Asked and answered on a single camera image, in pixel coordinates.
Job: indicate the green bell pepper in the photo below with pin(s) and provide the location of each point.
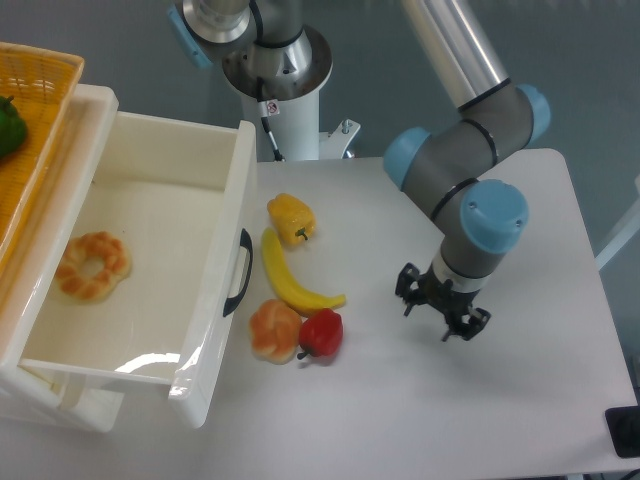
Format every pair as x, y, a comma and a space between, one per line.
13, 127

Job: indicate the yellow banana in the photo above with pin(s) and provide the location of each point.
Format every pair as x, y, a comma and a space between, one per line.
286, 287

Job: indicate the red bell pepper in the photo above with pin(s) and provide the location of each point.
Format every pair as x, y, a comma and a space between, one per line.
321, 335

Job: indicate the yellow bell pepper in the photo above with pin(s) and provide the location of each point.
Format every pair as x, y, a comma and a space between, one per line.
293, 219

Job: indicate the orange woven basket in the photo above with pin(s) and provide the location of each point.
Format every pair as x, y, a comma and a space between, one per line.
42, 82

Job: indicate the white drawer cabinet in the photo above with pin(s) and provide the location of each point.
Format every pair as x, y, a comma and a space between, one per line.
55, 398

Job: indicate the ring shaped bread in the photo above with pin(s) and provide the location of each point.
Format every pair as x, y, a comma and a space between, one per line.
92, 265

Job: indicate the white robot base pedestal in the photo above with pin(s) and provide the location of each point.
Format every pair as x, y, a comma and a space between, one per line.
279, 88

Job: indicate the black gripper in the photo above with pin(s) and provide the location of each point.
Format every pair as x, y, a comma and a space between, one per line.
462, 320

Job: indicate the round knotted bread roll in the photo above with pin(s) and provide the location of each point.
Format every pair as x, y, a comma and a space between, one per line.
274, 330

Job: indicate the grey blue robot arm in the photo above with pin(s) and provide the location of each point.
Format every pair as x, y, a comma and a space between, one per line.
444, 175

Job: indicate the white drawer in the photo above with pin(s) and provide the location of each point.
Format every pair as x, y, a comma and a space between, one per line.
177, 195

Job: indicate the black device at table edge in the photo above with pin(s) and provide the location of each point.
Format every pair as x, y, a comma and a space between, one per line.
623, 426

